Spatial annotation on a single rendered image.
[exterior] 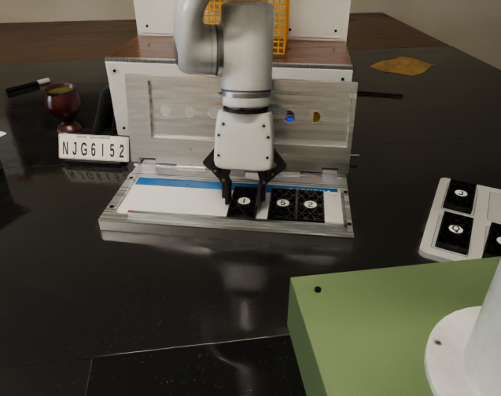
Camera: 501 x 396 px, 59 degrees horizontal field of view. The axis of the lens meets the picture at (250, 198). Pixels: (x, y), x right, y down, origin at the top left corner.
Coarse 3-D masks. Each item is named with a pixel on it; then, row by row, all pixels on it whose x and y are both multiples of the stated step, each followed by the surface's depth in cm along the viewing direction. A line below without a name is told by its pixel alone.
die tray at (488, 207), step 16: (480, 192) 88; (496, 192) 88; (432, 208) 83; (480, 208) 83; (496, 208) 83; (432, 224) 79; (480, 224) 79; (432, 240) 75; (480, 240) 75; (432, 256) 72; (448, 256) 72; (464, 256) 72; (480, 256) 72
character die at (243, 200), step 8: (240, 192) 83; (248, 192) 83; (256, 192) 84; (232, 200) 81; (240, 200) 81; (248, 200) 81; (256, 200) 81; (232, 208) 79; (240, 208) 79; (248, 208) 80; (256, 208) 80; (232, 216) 77; (240, 216) 77; (248, 216) 77
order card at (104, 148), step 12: (60, 144) 99; (72, 144) 98; (84, 144) 98; (96, 144) 98; (108, 144) 98; (120, 144) 97; (60, 156) 99; (72, 156) 99; (84, 156) 99; (96, 156) 98; (108, 156) 98; (120, 156) 98
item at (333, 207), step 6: (324, 192) 83; (330, 192) 83; (336, 192) 83; (324, 198) 82; (330, 198) 82; (336, 198) 82; (324, 204) 80; (330, 204) 80; (336, 204) 80; (330, 210) 79; (336, 210) 79; (330, 216) 77; (336, 216) 77; (342, 216) 77; (330, 222) 76; (336, 222) 75; (342, 222) 75
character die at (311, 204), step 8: (304, 192) 83; (312, 192) 84; (320, 192) 83; (304, 200) 81; (312, 200) 81; (320, 200) 82; (304, 208) 79; (312, 208) 79; (320, 208) 80; (296, 216) 77; (304, 216) 78; (312, 216) 77; (320, 216) 77
